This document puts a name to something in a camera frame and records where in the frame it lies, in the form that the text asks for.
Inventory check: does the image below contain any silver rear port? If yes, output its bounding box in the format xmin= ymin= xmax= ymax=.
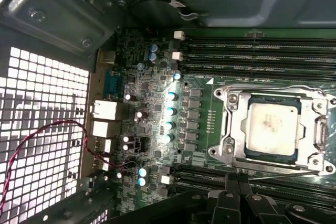
xmin=91 ymin=121 xmax=110 ymax=138
xmin=89 ymin=100 xmax=118 ymax=120

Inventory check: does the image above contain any green motherboard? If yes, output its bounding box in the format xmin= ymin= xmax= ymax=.
xmin=94 ymin=27 xmax=336 ymax=224

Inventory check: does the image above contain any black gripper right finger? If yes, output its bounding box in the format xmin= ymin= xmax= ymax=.
xmin=238 ymin=174 xmax=336 ymax=224

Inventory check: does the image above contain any metal socket cover frame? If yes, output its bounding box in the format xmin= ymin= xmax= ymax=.
xmin=226 ymin=89 xmax=330 ymax=168

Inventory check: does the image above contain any blue rear port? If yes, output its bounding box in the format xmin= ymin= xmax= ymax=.
xmin=102 ymin=68 xmax=124 ymax=102

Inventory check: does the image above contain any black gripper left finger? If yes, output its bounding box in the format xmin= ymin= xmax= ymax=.
xmin=104 ymin=174 xmax=241 ymax=224

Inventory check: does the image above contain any red black twisted wire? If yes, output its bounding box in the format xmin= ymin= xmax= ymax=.
xmin=0 ymin=120 xmax=124 ymax=212

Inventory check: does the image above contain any thin metal locking lever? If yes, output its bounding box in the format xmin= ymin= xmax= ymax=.
xmin=246 ymin=170 xmax=320 ymax=182
xmin=216 ymin=83 xmax=330 ymax=99

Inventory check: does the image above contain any CPU socket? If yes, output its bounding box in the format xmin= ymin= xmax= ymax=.
xmin=207 ymin=83 xmax=336 ymax=176

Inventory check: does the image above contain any black RAM slot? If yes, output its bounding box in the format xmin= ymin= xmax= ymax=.
xmin=174 ymin=30 xmax=336 ymax=46
xmin=251 ymin=185 xmax=336 ymax=196
xmin=161 ymin=173 xmax=336 ymax=186
xmin=172 ymin=51 xmax=336 ymax=65
xmin=173 ymin=164 xmax=305 ymax=174
xmin=183 ymin=65 xmax=336 ymax=76
xmin=183 ymin=46 xmax=336 ymax=56

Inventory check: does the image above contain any silver square CPU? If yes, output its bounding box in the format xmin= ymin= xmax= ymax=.
xmin=243 ymin=95 xmax=307 ymax=163

